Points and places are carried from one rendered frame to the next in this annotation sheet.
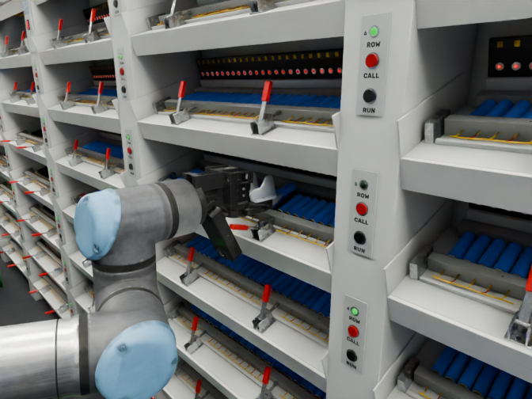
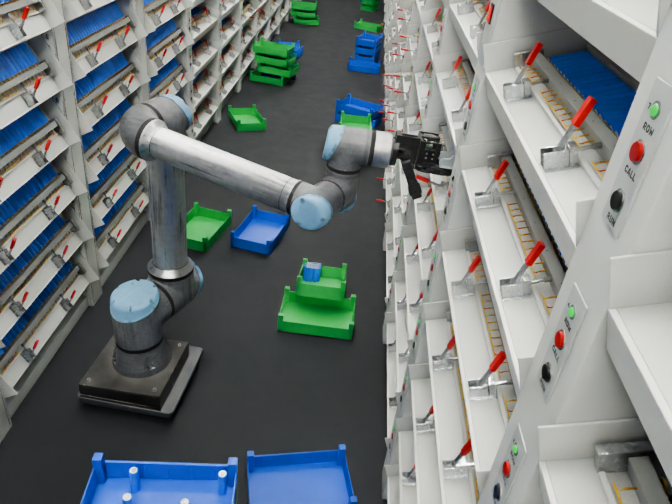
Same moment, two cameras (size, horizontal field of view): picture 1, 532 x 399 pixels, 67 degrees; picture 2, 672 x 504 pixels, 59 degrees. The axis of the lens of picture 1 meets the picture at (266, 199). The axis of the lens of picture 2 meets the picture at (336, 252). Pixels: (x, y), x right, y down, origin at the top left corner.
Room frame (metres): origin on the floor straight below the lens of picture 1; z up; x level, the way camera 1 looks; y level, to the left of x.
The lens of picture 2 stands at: (-0.45, -0.77, 1.55)
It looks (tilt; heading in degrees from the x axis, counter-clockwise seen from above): 33 degrees down; 44
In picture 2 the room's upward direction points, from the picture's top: 7 degrees clockwise
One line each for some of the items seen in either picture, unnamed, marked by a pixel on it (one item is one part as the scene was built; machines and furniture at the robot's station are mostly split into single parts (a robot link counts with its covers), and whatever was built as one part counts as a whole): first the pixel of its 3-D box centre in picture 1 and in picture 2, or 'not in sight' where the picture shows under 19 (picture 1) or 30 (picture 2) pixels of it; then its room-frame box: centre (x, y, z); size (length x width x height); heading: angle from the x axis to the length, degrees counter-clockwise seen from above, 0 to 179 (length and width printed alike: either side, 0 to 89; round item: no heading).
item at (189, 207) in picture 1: (175, 207); (383, 149); (0.62, 0.15, 0.98); 0.10 x 0.05 x 0.09; 45
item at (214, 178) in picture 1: (217, 195); (415, 151); (0.68, 0.09, 0.99); 0.12 x 0.08 x 0.09; 135
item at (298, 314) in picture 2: not in sight; (317, 312); (0.89, 0.58, 0.04); 0.30 x 0.20 x 0.08; 134
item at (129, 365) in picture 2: not in sight; (141, 346); (0.17, 0.66, 0.17); 0.19 x 0.19 x 0.10
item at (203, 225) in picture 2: not in sight; (200, 226); (0.85, 1.42, 0.04); 0.30 x 0.20 x 0.08; 33
